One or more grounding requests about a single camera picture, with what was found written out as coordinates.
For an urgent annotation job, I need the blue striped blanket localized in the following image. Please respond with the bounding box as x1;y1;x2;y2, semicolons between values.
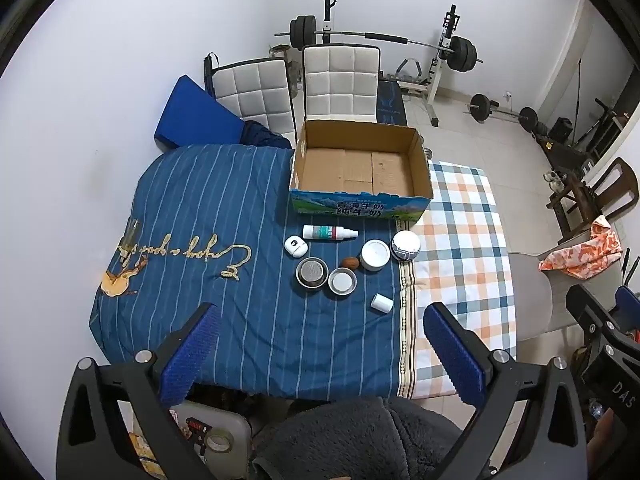
89;144;436;401

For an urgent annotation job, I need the person's dark fleece clothing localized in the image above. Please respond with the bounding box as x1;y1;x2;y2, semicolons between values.
250;396;463;480

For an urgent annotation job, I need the orange patterned cloth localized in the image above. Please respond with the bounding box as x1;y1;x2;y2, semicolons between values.
539;215;623;279

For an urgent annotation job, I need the short barbell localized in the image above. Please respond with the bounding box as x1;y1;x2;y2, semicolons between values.
467;93;540;133

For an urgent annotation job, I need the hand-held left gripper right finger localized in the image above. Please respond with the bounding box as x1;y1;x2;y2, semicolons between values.
422;302;588;480

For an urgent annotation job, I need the white padded chair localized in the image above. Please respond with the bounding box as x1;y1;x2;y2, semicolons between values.
204;52;297;148
301;45;382;123

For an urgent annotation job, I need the wooden chair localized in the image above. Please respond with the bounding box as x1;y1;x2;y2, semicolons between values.
547;157;640;241

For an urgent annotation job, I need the black and red glue gun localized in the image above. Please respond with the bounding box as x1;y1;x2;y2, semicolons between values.
182;417;208;456

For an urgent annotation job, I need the metal strainer cup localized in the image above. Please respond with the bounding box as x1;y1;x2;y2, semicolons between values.
295;257;329;292

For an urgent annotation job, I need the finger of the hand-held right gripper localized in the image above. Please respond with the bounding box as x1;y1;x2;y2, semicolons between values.
565;284;621;351
615;286;640;343

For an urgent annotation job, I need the long barbell with black plates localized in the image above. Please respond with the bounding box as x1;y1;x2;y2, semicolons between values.
274;16;484;72

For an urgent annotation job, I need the grey upholstered chair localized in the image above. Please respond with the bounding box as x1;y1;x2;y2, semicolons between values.
507;245;626;341

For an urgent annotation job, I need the dark blue cloth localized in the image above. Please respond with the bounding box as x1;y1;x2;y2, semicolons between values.
239;121;293;150

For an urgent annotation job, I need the grey stool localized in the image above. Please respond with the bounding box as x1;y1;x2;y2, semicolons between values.
127;400;251;480

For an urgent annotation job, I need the white round jar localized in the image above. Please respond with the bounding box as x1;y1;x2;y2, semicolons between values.
360;239;392;272

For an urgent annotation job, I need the white weight bench rack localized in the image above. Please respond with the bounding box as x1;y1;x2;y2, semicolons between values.
320;0;461;128

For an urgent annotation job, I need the cardboard box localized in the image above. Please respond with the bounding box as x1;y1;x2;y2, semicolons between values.
289;120;434;223

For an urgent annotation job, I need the plaid checked blanket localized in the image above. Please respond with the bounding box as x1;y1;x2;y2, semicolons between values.
397;160;517;400

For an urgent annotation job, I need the small round metal tin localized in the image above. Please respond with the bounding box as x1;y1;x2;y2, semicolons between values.
328;267;357;298

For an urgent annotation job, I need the patterned round tin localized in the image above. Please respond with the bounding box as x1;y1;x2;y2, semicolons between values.
391;230;422;261

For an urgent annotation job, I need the person's right hand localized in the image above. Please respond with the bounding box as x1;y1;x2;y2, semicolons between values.
587;407;620;480

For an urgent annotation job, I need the blue foam cushion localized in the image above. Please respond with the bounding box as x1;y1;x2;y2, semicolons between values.
153;76;246;151

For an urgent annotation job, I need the tape roll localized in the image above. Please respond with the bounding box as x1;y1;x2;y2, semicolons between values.
204;430;233;453

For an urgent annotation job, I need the black exercise equipment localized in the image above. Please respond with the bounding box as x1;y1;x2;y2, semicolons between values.
575;97;631;161

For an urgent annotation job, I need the white spray bottle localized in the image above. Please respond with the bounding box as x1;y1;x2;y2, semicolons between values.
302;225;360;241

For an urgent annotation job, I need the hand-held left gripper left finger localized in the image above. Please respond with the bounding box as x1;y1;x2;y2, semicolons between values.
55;302;251;480

